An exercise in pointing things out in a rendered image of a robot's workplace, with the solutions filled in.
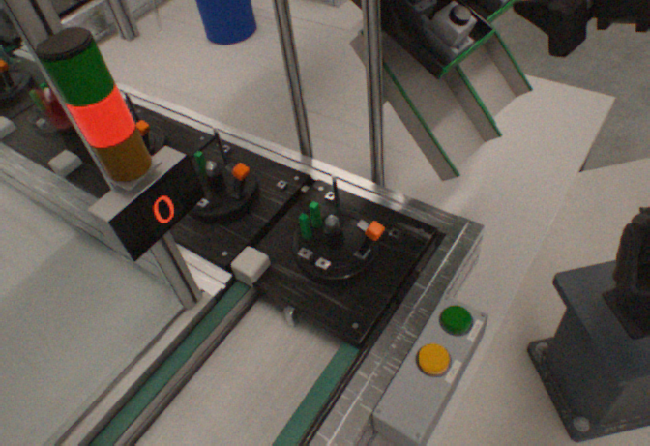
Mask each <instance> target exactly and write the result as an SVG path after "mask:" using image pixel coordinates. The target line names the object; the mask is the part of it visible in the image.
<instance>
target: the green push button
mask: <svg viewBox="0 0 650 446"><path fill-rule="evenodd" d="M442 323H443V325H444V327H445V328H446V329H447V330H449V331H450V332H453V333H463V332H465V331H466V330H467V329H468V328H469V327H470V324H471V315H470V313H469V311H468V310H467V309H466V308H464V307H462V306H457V305H453V306H450V307H448V308H446V309H445V310H444V312H443V313H442Z"/></svg>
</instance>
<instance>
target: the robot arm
mask: <svg viewBox="0 0 650 446"><path fill-rule="evenodd" d="M513 10H514V12H515V13H517V14H518V15H520V16H522V17H523V18H525V19H526V20H528V21H529V22H531V23H532V24H534V25H535V26H537V27H538V28H540V29H541V30H542V31H543V32H544V33H545V34H547V35H548V53H549V55H551V56H555V57H567V56H568V55H569V54H570V53H571V52H573V51H574V50H575V49H576V48H577V47H578V46H579V45H580V44H581V43H582V42H584V41H585V40H586V25H587V22H588V21H590V20H591V19H592V18H593V17H594V18H596V19H597V30H606V29H607V28H608V27H609V26H610V25H611V24H612V23H617V24H635V25H636V27H635V31H636V32H642V33H645V32H647V31H648V30H649V29H650V0H520V1H516V2H514V3H513ZM639 212H640V214H636V215H635V216H633V218H632V219H631V223H627V224H626V226H625V228H623V232H622V235H621V237H620V243H619V247H618V250H617V254H616V267H615V270H614V272H613V273H612V278H613V279H614V280H615V281H616V284H615V286H616V288H612V289H608V290H605V291H604V292H603V297H604V299H605V300H606V302H607V304H608V305H609V307H610V308H611V310H612V311H613V313H614V314H615V316H616V317H617V319H618V320H619V322H620V323H621V325H622V326H623V328H624V329H625V331H626V332H627V334H628V336H629V337H630V338H631V339H633V340H638V339H642V338H646V337H650V206H649V207H639Z"/></svg>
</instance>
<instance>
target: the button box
mask: <svg viewBox="0 0 650 446"><path fill-rule="evenodd" d="M453 305H457V306H462V307H464V308H466V309H467V310H468V311H469V313H470V315H471V324H470V327H469V328H468V329H467V330H466V331H465V332H463V333H453V332H450V331H449V330H447V329H446V328H445V327H444V325H443V323H442V313H443V312H444V310H445V309H446V308H448V307H450V306H453ZM487 322H488V314H487V313H485V312H482V311H480V310H478V309H475V308H473V307H471V306H469V305H467V304H465V303H463V302H461V301H460V300H457V299H455V298H453V297H451V296H449V295H447V294H444V295H443V296H442V298H441V300H440V301H439V303H438V305H437V306H436V308H435V310H434V311H433V313H432V315H431V316H430V318H429V320H428V322H427V324H426V325H425V327H424V329H423V330H422V332H421V333H420V335H419V337H418V338H417V340H416V341H415V342H414V344H413V346H412V347H411V349H410V351H409V352H408V354H407V356H406V357H405V359H404V361H403V362H402V364H401V366H400V367H399V370H398V371H397V373H396V374H395V376H394V378H393V379H392V381H391V383H390V384H389V386H388V388H387V389H386V391H385V393H384V394H383V396H382V398H381V399H380V401H379V403H378V404H377V406H376V408H375V409H374V410H373V412H372V418H373V426H374V429H375V430H376V431H378V432H379V433H381V434H382V435H384V436H385V437H387V438H389V439H390V440H392V441H393V442H395V443H396V444H398V446H427V444H428V441H429V439H430V437H431V435H432V433H433V431H434V429H435V428H436V426H437V424H438V422H439V420H440V418H441V416H442V414H443V412H444V410H445V408H446V406H447V404H448V403H449V401H450V399H451V397H452V395H453V393H454V392H455V390H456V388H457V386H458V383H459V382H460V380H461V378H462V376H463V374H464V372H465V370H466V368H467V366H468V364H469V362H470V360H471V359H472V357H473V355H474V353H475V351H476V349H477V347H478V345H479V343H480V341H481V339H482V337H483V336H484V333H485V330H486V326H487ZM430 343H436V344H439V345H441V346H443V347H444V348H445V349H446V350H447V352H448V354H449V365H448V368H447V369H446V370H445V371H444V372H442V373H439V374H431V373H428V372H425V371H424V370H423V369H422V367H421V366H420V363H419V353H420V350H421V349H422V348H423V347H424V346H425V345H427V344H430Z"/></svg>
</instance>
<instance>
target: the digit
mask: <svg viewBox="0 0 650 446"><path fill-rule="evenodd" d="M137 205H138V206H139V208H140V210H141V212H142V214H143V215H144V217H145V219H146V221H147V223H148V224H149V225H150V227H151V229H152V231H153V232H154V234H155V236H156V238H158V237H159V236H160V235H161V234H162V233H163V232H165V231H166V230H167V229H168V228H169V227H170V226H171V225H172V224H173V223H174V222H175V221H176V220H178V219H179V218H180V217H181V216H182V215H183V214H184V213H185V210H184V208H183V206H182V204H181V202H180V199H179V197H178V195H177V193H176V192H175V190H174V187H173V185H172V183H171V181H170V179H169V178H168V179H167V180H165V181H164V182H163V183H162V184H161V185H160V186H158V187H157V188H156V189H155V190H154V191H153V192H151V193H150V194H149V195H148V196H147V197H146V198H144V199H143V200H142V201H141V202H140V203H139V204H137Z"/></svg>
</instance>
